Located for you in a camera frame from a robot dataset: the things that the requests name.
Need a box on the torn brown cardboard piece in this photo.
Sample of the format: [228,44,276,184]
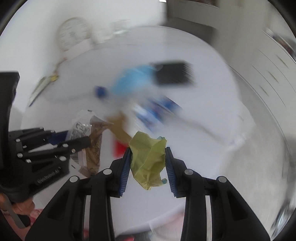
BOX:
[107,112,132,147]

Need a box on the crumpled dark blue paper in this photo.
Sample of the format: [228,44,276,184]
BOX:
[95,86,108,99]

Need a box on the red plastic wrapper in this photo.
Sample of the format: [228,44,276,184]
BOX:
[113,140,127,158]

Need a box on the white pink trash bin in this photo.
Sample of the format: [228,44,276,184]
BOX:
[115,205,185,240]

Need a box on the blue surgical face mask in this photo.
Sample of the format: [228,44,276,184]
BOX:
[110,65,156,97]

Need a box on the clear glass cup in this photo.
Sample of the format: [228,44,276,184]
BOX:
[111,19,130,37]

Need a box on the yellow paper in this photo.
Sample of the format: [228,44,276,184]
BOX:
[129,132,168,190]

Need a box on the black foam fruit net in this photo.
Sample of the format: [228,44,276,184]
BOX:
[153,61,194,86]

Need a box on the blue crushed carton box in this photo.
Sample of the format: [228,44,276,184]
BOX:
[132,95,181,132]

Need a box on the white drawer cabinet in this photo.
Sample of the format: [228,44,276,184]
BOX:
[231,27,296,130]

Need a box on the round white wall clock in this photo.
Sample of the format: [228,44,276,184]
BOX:
[57,17,91,51]

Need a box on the yellow sticky clip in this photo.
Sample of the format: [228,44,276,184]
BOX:
[50,73,59,82]

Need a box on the white card box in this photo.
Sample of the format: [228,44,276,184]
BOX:
[63,39,94,61]

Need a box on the person's left hand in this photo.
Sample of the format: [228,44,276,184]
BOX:
[0,193,35,215]

